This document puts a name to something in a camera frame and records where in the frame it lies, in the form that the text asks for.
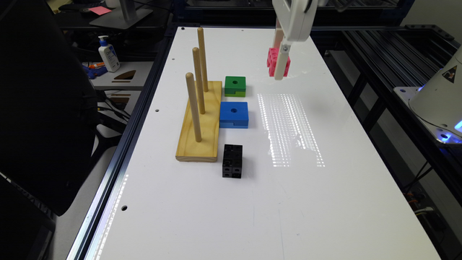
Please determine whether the far wooden peg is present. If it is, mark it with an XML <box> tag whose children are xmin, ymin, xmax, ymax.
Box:
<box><xmin>197</xmin><ymin>27</ymin><xmax>209</xmax><ymax>92</ymax></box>

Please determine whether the grey side table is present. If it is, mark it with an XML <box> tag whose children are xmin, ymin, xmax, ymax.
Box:
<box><xmin>90</xmin><ymin>61</ymin><xmax>153</xmax><ymax>90</ymax></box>

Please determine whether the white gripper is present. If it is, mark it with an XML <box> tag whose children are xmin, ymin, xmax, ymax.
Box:
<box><xmin>272</xmin><ymin>0</ymin><xmax>318</xmax><ymax>80</ymax></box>

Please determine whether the pink sticky note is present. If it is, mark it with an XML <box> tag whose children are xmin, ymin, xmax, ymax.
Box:
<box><xmin>89</xmin><ymin>6</ymin><xmax>112</xmax><ymax>16</ymax></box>

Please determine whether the middle wooden peg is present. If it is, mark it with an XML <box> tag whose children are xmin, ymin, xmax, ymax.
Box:
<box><xmin>192</xmin><ymin>47</ymin><xmax>205</xmax><ymax>114</ymax></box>

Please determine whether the wooden peg base board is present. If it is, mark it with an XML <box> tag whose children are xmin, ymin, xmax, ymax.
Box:
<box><xmin>175</xmin><ymin>81</ymin><xmax>222</xmax><ymax>163</ymax></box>

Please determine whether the black snap-cube block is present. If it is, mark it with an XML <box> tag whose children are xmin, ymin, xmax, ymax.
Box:
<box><xmin>222</xmin><ymin>144</ymin><xmax>243</xmax><ymax>178</ymax></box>

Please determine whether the blue and orange tool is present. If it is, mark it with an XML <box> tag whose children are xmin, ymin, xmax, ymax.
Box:
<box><xmin>82</xmin><ymin>62</ymin><xmax>108</xmax><ymax>79</ymax></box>

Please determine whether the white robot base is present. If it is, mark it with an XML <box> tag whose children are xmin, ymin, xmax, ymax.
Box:
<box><xmin>393</xmin><ymin>50</ymin><xmax>461</xmax><ymax>145</ymax></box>

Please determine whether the white lotion pump bottle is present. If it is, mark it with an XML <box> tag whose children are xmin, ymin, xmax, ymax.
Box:
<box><xmin>98</xmin><ymin>35</ymin><xmax>121</xmax><ymax>72</ymax></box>

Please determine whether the wooden peg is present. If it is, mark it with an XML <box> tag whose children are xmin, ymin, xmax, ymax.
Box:
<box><xmin>186</xmin><ymin>72</ymin><xmax>202</xmax><ymax>142</ymax></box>
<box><xmin>197</xmin><ymin>27</ymin><xmax>209</xmax><ymax>92</ymax></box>
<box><xmin>192</xmin><ymin>47</ymin><xmax>205</xmax><ymax>114</ymax></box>

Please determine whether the blue block with hole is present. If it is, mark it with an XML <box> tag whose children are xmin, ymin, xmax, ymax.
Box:
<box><xmin>219</xmin><ymin>102</ymin><xmax>249</xmax><ymax>129</ymax></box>

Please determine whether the pink snap-cube block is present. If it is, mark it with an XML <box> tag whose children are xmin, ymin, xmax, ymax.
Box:
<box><xmin>266</xmin><ymin>48</ymin><xmax>291</xmax><ymax>77</ymax></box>

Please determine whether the green block with hole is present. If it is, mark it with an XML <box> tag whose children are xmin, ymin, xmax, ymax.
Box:
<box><xmin>225</xmin><ymin>76</ymin><xmax>246</xmax><ymax>98</ymax></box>

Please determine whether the near wooden peg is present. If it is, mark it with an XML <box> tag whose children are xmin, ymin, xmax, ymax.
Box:
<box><xmin>186</xmin><ymin>72</ymin><xmax>202</xmax><ymax>142</ymax></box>

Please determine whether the grey monitor stand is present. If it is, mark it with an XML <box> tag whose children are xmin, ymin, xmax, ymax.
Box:
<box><xmin>89</xmin><ymin>0</ymin><xmax>152</xmax><ymax>30</ymax></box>

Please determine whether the black office chair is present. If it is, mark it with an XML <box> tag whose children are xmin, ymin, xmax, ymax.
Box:
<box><xmin>1</xmin><ymin>0</ymin><xmax>119</xmax><ymax>215</ymax></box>

